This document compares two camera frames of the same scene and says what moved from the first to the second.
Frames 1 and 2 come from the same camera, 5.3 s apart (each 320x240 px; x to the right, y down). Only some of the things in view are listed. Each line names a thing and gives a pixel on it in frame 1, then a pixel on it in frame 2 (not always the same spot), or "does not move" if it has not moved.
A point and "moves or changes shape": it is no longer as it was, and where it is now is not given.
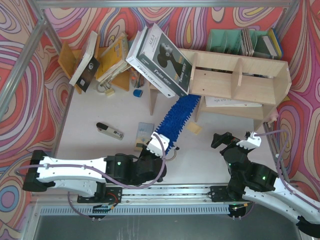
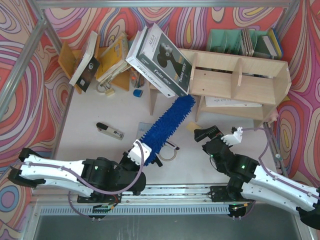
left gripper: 144,152 → 126,158
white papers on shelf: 213,102 does not move
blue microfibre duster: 177,117 moves or changes shape
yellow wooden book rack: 69,58 does not move
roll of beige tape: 175,154 does not move
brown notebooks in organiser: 247,45 does not move
